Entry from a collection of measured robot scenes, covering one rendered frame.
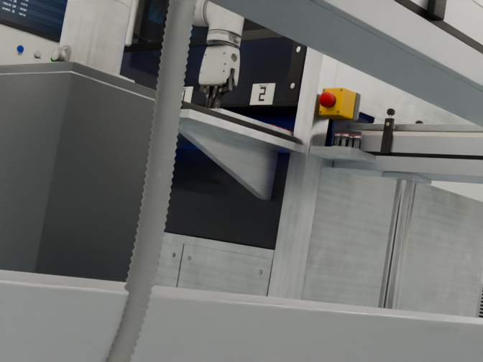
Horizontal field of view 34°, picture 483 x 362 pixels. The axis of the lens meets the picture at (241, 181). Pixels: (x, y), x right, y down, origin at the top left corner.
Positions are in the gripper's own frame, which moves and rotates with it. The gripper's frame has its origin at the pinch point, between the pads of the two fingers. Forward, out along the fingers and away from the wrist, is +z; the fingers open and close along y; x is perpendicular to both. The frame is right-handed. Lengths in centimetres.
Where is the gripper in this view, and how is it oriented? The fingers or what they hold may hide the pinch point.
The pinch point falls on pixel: (212, 107)
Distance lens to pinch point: 193.7
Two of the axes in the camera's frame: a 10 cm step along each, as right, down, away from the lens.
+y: -7.1, -0.6, 7.1
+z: -1.6, 9.8, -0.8
